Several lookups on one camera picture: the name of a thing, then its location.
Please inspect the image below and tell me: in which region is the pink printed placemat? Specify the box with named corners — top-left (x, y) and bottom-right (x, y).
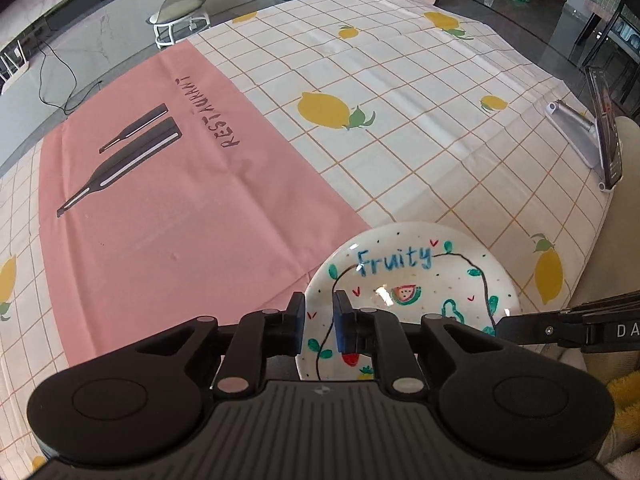
top-left (39, 40), bottom-right (372, 362)

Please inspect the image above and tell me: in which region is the yellow fluffy cloth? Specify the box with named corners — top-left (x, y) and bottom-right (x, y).
top-left (606, 371), bottom-right (640, 412)

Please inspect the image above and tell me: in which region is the fruit painted ceramic plate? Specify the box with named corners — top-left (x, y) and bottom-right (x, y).
top-left (298, 222), bottom-right (521, 382)

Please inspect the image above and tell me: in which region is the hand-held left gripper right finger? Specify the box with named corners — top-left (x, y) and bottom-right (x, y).
top-left (332, 289), bottom-right (532, 397)

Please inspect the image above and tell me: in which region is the marble tv cabinet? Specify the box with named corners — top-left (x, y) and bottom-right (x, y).
top-left (0, 0), bottom-right (281, 92)

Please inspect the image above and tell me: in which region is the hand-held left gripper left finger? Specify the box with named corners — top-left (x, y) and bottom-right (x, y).
top-left (107, 291), bottom-right (307, 397)

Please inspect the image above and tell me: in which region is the grey stool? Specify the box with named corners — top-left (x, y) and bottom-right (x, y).
top-left (148, 0), bottom-right (211, 50)

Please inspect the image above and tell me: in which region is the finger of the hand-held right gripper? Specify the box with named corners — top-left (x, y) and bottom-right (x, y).
top-left (492, 309), bottom-right (592, 347)

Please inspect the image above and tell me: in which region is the black cable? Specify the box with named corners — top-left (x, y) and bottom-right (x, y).
top-left (37, 40), bottom-right (104, 117)

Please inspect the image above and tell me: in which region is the white router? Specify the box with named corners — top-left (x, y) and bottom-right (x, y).
top-left (0, 47), bottom-right (29, 84)

